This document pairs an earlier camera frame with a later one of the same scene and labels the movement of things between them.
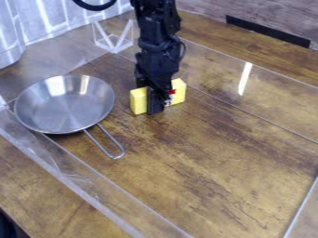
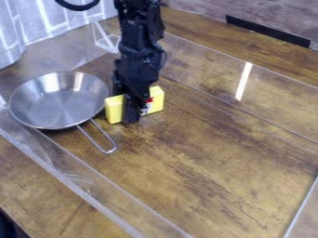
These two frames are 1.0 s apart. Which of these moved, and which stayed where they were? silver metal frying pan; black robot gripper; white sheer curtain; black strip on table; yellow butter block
Moved: black robot gripper; yellow butter block
Stayed: black strip on table; white sheer curtain; silver metal frying pan
